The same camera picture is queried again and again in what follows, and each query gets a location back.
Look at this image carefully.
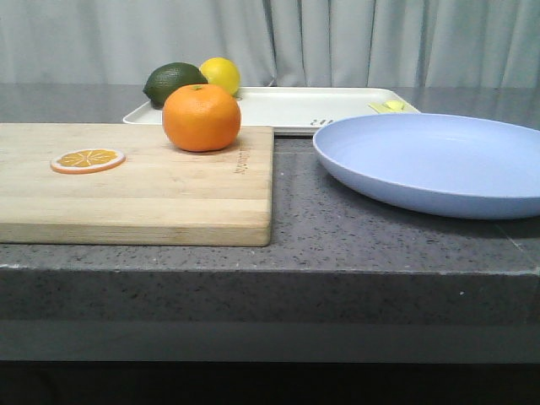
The light blue plate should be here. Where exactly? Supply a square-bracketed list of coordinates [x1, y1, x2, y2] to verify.
[313, 113, 539, 219]

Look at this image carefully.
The yellow lemon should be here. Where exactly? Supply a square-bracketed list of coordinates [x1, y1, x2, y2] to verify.
[199, 57, 240, 95]

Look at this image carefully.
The yellow item on tray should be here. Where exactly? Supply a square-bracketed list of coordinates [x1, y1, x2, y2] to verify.
[368, 100, 419, 114]

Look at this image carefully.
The cream rectangular tray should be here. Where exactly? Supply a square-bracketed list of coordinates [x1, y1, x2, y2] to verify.
[122, 86, 422, 135]

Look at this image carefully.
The orange fruit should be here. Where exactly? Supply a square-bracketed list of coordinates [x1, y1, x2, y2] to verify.
[162, 84, 241, 152]

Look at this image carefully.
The green lime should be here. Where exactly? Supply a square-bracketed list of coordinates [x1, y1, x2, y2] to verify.
[143, 62, 208, 109]

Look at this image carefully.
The grey curtain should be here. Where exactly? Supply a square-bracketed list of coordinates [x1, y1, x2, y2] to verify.
[1, 1, 539, 89]

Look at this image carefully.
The wooden cutting board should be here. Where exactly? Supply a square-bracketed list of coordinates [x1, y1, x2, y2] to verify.
[1, 123, 273, 246]

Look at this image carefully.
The orange slice coaster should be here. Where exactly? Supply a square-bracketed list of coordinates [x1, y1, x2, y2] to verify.
[50, 148, 126, 175]

